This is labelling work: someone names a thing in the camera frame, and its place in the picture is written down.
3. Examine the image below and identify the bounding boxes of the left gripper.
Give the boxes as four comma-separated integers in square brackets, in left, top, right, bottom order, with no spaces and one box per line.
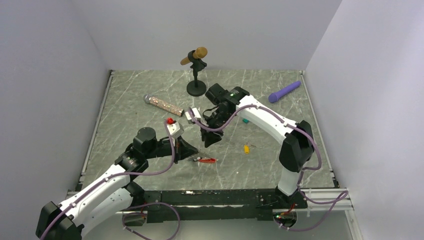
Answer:
[145,134,198,164]

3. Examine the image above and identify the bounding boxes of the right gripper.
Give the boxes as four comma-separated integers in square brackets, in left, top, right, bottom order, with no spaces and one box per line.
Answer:
[198,107,234,148]

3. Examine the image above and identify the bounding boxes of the red carabiner keyring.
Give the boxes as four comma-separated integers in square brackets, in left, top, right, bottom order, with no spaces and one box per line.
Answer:
[197,158,217,164]

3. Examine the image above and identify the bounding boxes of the yellow tag key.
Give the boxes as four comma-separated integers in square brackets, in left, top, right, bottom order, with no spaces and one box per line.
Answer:
[243,143,257,154]

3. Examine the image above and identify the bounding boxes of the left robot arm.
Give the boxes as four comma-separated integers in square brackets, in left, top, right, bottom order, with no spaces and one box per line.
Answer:
[35,125,199,240]

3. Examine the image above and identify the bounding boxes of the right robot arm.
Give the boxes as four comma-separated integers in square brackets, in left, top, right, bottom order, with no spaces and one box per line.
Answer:
[201,83,314,208]

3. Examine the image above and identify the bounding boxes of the black microphone stand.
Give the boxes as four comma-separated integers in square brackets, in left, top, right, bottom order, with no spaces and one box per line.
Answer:
[186,59,207,97]

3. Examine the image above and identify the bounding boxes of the glitter microphone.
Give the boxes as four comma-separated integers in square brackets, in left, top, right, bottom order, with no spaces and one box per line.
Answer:
[143,94,185,117]

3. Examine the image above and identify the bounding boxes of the purple microphone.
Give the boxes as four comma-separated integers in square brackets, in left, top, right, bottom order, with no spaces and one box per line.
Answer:
[268,81,301,103]

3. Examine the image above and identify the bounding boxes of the gold microphone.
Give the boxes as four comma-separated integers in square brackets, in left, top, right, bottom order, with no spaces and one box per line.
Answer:
[180,46,208,66]

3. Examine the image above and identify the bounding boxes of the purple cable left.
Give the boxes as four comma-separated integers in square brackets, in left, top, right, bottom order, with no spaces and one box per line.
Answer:
[39,120,181,240]

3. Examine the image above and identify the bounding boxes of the purple cable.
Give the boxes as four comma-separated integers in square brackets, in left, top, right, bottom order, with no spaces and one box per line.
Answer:
[39,120,181,240]
[188,104,349,233]

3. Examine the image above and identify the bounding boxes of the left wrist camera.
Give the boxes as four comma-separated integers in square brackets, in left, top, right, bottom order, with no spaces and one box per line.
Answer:
[165,117,184,139]

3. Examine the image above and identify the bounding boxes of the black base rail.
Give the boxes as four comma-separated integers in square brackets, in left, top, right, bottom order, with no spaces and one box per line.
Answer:
[125,188,308,223]

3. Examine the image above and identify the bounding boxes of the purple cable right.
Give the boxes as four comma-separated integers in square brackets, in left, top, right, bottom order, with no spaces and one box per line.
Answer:
[188,104,349,233]

